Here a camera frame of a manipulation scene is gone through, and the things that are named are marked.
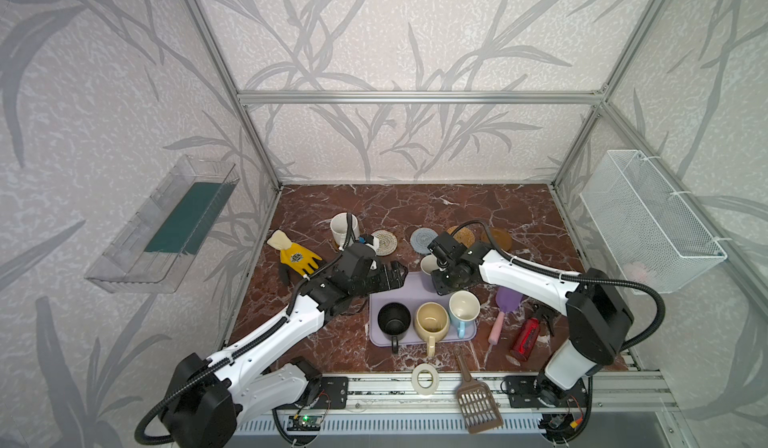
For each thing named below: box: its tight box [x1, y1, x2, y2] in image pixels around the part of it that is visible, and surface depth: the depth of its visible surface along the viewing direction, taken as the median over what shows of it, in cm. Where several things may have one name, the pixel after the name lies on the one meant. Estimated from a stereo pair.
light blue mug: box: [448, 290, 481, 339], surface depth 81 cm
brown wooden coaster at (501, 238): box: [490, 227, 512, 251], surface depth 107 cm
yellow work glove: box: [266, 229, 323, 281], surface depth 100 cm
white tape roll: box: [411, 363, 440, 395], surface depth 77 cm
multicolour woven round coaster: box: [371, 229, 398, 257], surface depth 104 cm
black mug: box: [378, 301, 411, 354], surface depth 80 cm
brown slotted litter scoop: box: [454, 347, 504, 435], surface depth 74 cm
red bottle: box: [510, 317, 539, 362], surface depth 82 cm
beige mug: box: [414, 301, 450, 357], surface depth 80 cm
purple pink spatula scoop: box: [488, 287, 524, 345], surface depth 86 cm
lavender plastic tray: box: [369, 271, 481, 355], surface depth 81 cm
